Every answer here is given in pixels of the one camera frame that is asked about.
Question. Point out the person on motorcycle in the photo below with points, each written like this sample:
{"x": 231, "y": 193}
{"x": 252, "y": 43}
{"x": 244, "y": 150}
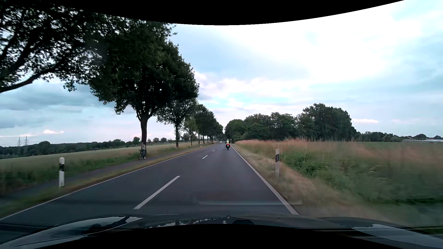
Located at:
{"x": 227, "y": 145}

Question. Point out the grey asphalt road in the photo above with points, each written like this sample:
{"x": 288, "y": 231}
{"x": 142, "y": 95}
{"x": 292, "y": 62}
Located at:
{"x": 214, "y": 179}

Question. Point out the wood of dark trees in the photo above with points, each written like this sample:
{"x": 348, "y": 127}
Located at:
{"x": 294, "y": 126}

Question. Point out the person with bicycle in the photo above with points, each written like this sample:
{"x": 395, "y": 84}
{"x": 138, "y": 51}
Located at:
{"x": 142, "y": 152}

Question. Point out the row of trees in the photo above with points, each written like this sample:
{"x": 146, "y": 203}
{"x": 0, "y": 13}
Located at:
{"x": 145, "y": 76}

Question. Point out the road markings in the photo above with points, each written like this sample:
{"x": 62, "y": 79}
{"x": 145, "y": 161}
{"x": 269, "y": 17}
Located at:
{"x": 157, "y": 192}

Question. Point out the dry grass verge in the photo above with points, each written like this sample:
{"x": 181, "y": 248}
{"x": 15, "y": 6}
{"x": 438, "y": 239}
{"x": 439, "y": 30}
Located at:
{"x": 294, "y": 186}

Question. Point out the car's own bonnet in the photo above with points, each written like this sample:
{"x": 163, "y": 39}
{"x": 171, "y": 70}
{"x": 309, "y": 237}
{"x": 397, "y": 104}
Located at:
{"x": 221, "y": 231}

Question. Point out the tall grass field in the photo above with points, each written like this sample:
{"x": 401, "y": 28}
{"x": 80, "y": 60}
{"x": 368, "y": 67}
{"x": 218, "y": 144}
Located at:
{"x": 363, "y": 166}

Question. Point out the distant tree line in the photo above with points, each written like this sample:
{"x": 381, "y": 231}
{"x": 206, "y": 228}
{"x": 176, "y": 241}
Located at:
{"x": 69, "y": 147}
{"x": 391, "y": 137}

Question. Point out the pale grass field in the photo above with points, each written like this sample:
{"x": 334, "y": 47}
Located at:
{"x": 69, "y": 159}

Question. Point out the grass verge strip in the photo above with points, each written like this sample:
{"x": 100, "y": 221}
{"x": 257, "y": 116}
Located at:
{"x": 69, "y": 188}

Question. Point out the white black marker post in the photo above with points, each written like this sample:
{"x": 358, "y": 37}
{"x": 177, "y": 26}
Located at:
{"x": 277, "y": 162}
{"x": 61, "y": 173}

